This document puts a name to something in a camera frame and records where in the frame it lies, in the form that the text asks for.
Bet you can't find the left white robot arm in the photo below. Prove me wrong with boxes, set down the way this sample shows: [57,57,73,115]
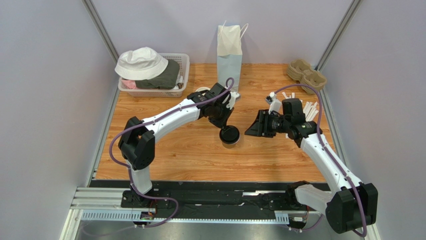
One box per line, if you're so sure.
[115,83,241,195]

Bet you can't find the white plastic basket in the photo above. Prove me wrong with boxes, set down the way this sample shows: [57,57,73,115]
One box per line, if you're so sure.
[118,53,190,98]

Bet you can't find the white paper bag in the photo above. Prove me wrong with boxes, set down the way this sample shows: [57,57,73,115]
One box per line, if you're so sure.
[216,23,249,92]

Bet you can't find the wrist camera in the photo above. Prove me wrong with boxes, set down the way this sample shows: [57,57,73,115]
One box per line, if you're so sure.
[265,91,282,114]
[225,91,241,109]

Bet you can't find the cardboard cup carrier stack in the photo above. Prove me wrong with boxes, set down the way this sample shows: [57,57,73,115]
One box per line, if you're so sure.
[286,59,328,92]

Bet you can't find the white paper coffee cup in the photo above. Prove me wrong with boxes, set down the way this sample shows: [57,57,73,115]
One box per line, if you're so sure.
[222,141,237,149]

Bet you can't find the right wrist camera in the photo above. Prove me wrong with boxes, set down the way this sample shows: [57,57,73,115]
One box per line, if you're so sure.
[265,91,282,114]

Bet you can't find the stack of paper cups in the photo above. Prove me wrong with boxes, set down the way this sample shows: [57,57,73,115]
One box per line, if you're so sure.
[195,87,210,92]

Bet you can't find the pink cloth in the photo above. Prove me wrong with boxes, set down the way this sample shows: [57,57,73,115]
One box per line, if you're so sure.
[121,78,137,90]

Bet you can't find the black coffee cup lid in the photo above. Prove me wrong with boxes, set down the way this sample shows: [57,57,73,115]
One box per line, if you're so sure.
[219,125,240,145]

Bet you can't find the white bucket hat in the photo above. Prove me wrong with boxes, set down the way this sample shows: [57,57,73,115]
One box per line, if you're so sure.
[114,47,169,81]

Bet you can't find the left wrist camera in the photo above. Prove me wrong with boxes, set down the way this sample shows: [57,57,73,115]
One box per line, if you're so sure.
[225,91,241,109]

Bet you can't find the olive green cloth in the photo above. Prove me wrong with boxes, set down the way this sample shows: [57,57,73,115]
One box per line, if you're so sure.
[135,59,180,90]

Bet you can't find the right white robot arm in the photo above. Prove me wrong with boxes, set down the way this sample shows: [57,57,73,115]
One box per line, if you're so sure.
[244,98,379,234]

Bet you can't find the bundle of wrapped straws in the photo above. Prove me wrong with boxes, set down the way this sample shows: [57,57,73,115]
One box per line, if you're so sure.
[282,92,319,148]

